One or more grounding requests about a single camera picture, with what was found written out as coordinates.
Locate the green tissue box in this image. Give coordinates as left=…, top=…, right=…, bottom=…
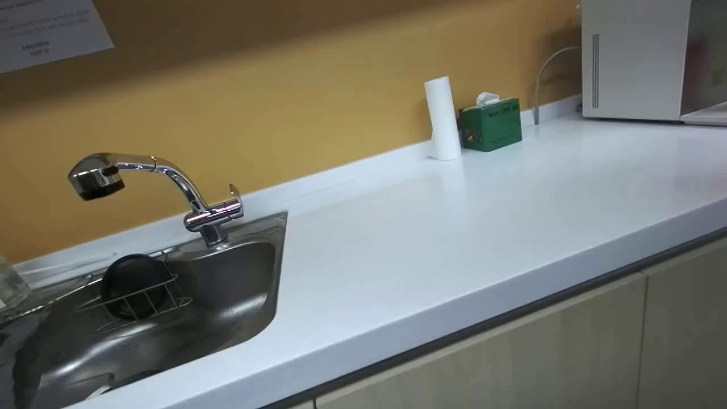
left=456, top=92, right=525, bottom=154

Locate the stainless steel sink basin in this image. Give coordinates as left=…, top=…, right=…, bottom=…
left=0, top=210, right=290, bottom=409

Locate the chrome sink faucet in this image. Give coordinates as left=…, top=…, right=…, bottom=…
left=65, top=150, right=247, bottom=251

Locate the black round scrubber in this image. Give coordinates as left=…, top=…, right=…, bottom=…
left=99, top=252, right=174, bottom=320

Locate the white silver water dispenser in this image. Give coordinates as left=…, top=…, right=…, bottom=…
left=579, top=0, right=727, bottom=130

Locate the clear glass container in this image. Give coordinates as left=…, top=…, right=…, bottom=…
left=0, top=255, right=34, bottom=312

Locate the white paper notice sheet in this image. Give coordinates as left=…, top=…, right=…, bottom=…
left=0, top=0, right=116, bottom=78

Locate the grey cable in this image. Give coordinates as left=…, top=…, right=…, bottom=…
left=529, top=43, right=583, bottom=127

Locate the wire sink rack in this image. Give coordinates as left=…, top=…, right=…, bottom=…
left=77, top=271, right=195, bottom=326

